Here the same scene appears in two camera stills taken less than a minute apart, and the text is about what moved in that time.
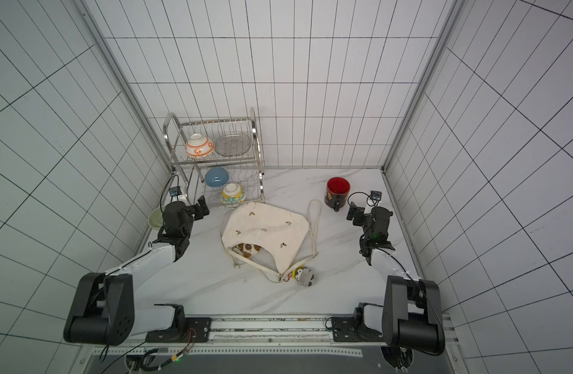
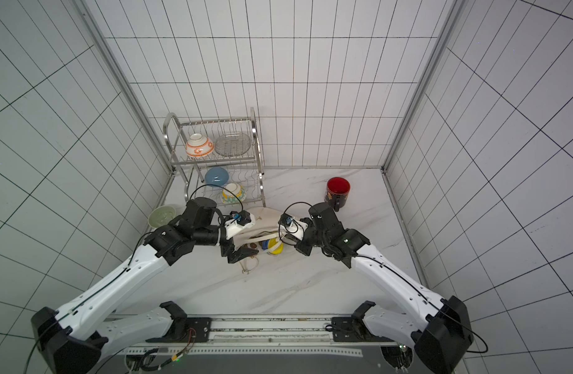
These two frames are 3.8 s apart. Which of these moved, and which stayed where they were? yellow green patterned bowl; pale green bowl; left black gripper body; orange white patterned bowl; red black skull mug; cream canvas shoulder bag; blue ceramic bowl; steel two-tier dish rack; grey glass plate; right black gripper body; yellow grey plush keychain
Moved: left black gripper body; cream canvas shoulder bag; yellow grey plush keychain; right black gripper body
Stayed: red black skull mug; blue ceramic bowl; grey glass plate; pale green bowl; orange white patterned bowl; steel two-tier dish rack; yellow green patterned bowl
